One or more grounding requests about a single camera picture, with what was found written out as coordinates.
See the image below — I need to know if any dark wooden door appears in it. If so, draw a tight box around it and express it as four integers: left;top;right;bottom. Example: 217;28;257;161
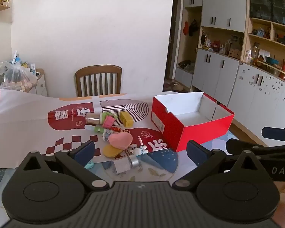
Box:
165;0;184;81

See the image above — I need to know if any yellow small box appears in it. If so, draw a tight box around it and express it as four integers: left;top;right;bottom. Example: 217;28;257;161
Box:
120;111;133;127

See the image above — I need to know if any patterned tablecloth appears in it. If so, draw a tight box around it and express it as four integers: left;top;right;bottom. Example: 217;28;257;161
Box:
0;129;232;221

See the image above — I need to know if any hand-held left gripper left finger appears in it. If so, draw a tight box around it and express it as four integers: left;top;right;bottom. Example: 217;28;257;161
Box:
15;141;110;192

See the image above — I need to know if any red white printed paper sheet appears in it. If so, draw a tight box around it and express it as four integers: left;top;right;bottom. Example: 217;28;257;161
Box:
0;89;178;171

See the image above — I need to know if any blue basin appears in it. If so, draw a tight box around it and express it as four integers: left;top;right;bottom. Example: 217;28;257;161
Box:
265;56;280;65

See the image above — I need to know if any black hanging hat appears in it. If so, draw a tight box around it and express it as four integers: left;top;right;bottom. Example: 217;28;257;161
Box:
189;19;200;37

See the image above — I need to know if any white green tube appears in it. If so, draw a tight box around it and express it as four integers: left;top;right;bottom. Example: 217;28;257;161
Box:
84;124;104;134

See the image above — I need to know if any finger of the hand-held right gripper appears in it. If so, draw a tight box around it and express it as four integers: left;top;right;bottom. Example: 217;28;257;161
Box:
262;127;285;141
226;138;285;158

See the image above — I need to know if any pink binder clip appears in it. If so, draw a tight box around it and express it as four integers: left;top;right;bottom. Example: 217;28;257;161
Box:
103;115;117;129

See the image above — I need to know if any dark bag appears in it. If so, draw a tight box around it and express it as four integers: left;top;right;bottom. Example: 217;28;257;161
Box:
178;60;195;71

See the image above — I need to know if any red cardboard shoe box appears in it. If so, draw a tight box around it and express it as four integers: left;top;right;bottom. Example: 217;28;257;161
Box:
151;91;235;152

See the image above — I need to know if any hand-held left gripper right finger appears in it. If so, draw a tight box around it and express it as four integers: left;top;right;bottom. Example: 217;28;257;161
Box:
172;140;268;192

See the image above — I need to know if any white drawer cabinet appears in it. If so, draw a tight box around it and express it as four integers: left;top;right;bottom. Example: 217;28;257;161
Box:
24;69;48;97

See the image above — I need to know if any brown wooden chair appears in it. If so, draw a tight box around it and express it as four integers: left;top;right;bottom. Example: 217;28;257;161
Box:
75;65;122;98

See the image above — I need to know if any white wooden cabinet unit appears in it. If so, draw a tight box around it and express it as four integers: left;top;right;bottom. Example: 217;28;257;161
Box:
176;0;285;146

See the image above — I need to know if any white figure keychain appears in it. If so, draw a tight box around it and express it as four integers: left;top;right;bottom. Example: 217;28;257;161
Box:
129;145;149;156

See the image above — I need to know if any yellow rounded case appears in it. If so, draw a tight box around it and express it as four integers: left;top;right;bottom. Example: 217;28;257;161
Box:
103;144;123;158

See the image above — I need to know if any clear bottle silver cap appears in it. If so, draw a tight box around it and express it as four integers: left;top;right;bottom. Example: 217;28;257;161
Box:
113;155;140;174

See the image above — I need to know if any clear plastic bag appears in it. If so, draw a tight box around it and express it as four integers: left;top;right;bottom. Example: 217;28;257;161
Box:
0;60;38;92

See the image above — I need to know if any clear toothpick jar green lid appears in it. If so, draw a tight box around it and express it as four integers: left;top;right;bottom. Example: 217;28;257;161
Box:
85;113;107;125

